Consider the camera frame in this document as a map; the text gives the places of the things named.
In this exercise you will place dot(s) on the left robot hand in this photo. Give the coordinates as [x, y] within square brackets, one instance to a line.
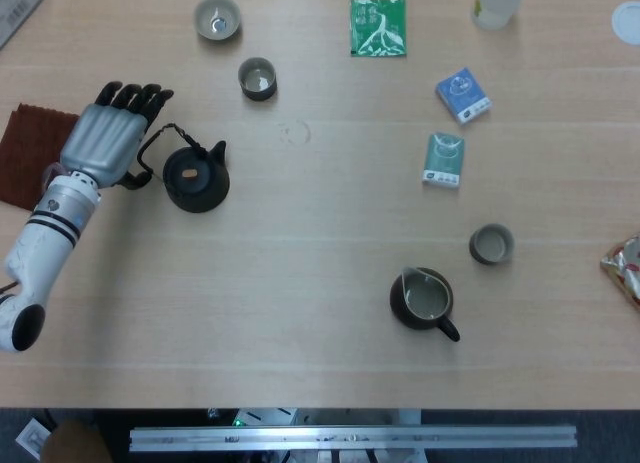
[100, 138]

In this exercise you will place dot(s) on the dark cylindrical teacup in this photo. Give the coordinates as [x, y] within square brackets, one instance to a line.
[492, 257]
[250, 94]

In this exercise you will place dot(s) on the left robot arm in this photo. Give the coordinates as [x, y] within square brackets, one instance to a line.
[45, 243]

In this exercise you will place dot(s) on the grey shallow tea bowl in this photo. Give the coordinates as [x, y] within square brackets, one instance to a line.
[205, 27]

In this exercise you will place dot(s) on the brown folded cloth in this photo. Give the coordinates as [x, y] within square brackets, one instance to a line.
[25, 148]

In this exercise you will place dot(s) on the green printed cardboard box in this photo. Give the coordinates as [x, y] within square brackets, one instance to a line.
[15, 8]

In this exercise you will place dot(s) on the green tea packet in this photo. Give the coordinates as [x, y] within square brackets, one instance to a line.
[377, 28]

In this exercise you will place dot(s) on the white square floor plate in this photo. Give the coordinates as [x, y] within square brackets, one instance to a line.
[34, 438]

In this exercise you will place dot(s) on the orange object under table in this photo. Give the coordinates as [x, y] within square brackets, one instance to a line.
[75, 445]

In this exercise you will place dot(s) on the green tissue pack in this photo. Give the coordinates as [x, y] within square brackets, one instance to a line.
[442, 158]

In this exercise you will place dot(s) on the blue tissue pack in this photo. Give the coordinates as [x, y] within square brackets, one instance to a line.
[460, 93]

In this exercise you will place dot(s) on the frosted bottle with wooden cap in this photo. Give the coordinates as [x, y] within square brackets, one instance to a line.
[495, 8]

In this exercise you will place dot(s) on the white round table grommet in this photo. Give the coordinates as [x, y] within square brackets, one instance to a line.
[629, 23]

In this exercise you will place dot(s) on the silver foil snack bag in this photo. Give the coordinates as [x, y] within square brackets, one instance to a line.
[625, 273]

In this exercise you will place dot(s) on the aluminium rail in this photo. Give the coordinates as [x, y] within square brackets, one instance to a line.
[350, 438]

